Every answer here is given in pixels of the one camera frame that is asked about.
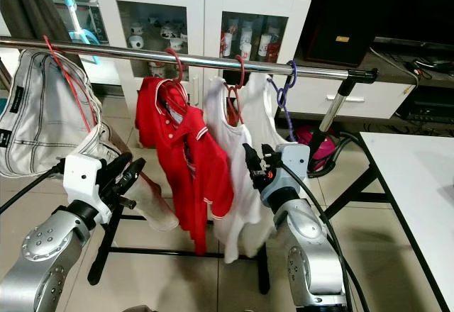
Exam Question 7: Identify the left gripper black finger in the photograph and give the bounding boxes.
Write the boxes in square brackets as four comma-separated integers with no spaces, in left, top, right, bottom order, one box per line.
[118,157,147,199]
[98,153,133,184]

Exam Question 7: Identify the purple plastic hanger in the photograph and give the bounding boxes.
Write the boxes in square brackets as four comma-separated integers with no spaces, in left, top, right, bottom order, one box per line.
[267,60,299,143]

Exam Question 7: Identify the white T-shirt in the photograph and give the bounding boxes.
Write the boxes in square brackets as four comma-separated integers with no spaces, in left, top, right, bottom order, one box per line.
[202,73,292,264]

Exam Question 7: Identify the red polo shirt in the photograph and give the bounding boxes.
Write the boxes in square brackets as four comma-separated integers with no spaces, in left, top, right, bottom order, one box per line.
[135,77,235,256]

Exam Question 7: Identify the white pants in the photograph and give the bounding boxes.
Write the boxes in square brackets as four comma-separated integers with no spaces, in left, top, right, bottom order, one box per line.
[0,48,179,232]

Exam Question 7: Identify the large white table black legs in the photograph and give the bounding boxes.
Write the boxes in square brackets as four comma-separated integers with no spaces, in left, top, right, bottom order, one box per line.
[323,131,454,312]

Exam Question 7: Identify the black speaker with gold label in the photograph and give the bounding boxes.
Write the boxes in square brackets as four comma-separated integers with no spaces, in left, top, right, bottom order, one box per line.
[298,0,384,68]

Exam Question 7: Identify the blue and white mop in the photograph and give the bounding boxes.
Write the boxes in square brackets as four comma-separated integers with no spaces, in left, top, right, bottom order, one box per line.
[60,0,104,65]

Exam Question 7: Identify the white glass-door cabinet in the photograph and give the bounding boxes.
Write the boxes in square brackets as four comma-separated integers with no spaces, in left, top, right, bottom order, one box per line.
[92,0,314,135]

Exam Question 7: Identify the dark curtain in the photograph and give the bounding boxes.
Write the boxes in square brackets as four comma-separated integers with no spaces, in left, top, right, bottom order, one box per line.
[0,0,68,43]

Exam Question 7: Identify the black television screen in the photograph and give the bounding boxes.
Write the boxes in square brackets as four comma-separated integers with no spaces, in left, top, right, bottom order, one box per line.
[382,0,454,42]

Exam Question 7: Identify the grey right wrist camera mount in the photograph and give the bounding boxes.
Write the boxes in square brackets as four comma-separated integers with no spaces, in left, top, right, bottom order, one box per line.
[259,144,311,206]

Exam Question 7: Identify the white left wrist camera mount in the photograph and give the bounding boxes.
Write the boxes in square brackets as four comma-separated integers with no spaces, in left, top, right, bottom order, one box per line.
[62,153,112,225]

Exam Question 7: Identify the clothes rack with silver rail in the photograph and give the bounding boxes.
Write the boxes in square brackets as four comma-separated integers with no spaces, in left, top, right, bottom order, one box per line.
[0,35,378,297]

